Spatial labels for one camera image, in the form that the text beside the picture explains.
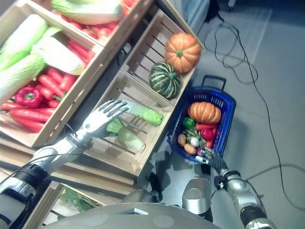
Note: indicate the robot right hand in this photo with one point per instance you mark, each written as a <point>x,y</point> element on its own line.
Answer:
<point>215,160</point>

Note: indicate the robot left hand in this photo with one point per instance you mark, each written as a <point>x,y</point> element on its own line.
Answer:
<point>96,121</point>

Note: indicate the blue plastic shopping basket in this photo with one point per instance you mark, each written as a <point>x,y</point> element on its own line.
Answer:
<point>226,112</point>

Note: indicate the robot right arm silver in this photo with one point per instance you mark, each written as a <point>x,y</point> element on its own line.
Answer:
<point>245,198</point>

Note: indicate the robot left arm silver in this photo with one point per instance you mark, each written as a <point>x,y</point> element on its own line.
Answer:
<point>28,176</point>

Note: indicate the purple onion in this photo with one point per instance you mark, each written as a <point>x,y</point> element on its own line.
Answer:
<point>200,150</point>

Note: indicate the small red bell pepper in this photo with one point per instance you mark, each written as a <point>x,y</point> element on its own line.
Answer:
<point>206,134</point>

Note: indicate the white garlic bulb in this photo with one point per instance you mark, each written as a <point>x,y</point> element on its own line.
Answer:
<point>194,141</point>

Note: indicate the brown potato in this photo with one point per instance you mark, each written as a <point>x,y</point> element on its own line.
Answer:
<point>190,148</point>
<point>182,139</point>

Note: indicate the large wooden produce crate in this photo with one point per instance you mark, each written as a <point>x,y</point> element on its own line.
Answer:
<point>133,21</point>
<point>78,95</point>

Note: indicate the short orange carrot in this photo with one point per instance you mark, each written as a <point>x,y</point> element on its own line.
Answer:
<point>205,126</point>

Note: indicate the green leafy herb bunch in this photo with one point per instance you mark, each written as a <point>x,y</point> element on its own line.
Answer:
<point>190,133</point>

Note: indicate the pale green cabbage head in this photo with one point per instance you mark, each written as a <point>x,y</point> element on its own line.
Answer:
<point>129,138</point>

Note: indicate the robot right leg silver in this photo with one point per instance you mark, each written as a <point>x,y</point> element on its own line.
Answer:
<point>196,193</point>

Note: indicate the green bell pepper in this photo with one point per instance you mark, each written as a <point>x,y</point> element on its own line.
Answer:
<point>189,122</point>

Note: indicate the flat orange pumpkin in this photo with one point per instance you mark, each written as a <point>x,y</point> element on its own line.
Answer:
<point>205,112</point>

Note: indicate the red carrot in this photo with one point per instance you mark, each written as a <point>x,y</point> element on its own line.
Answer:
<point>50,84</point>
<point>45,92</point>
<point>10,106</point>
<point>29,115</point>
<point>81,50</point>
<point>67,82</point>
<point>55,74</point>
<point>29,125</point>

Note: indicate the long green lettuce head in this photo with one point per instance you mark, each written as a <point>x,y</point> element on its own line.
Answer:
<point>146,114</point>

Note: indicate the wooden display shelf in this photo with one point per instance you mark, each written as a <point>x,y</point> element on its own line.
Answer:
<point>95,176</point>

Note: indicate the wooden slat crate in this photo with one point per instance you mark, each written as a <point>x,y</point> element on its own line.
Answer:
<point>147,148</point>
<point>145,47</point>

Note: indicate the large red bell pepper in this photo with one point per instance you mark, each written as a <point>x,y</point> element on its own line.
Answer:
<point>29,96</point>

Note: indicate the napa cabbage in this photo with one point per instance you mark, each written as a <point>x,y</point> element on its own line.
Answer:
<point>23,38</point>
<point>57,53</point>
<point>88,10</point>
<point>19,76</point>

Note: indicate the green striped squash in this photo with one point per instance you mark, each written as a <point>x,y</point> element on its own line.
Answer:
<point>165,80</point>

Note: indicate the dark green leafy vegetable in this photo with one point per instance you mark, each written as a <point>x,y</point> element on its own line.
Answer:
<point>74,199</point>

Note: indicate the red tomato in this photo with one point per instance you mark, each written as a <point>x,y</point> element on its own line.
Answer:
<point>104,33</point>

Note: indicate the robot torso grey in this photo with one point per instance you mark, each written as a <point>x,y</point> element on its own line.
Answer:
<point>133,218</point>

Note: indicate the low wooden crate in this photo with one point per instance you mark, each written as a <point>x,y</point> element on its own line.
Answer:
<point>38,210</point>

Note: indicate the round orange pumpkin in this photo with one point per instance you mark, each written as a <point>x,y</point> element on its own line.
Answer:
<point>182,53</point>

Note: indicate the black equipment stand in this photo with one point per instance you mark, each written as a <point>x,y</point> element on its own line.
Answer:
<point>214,9</point>

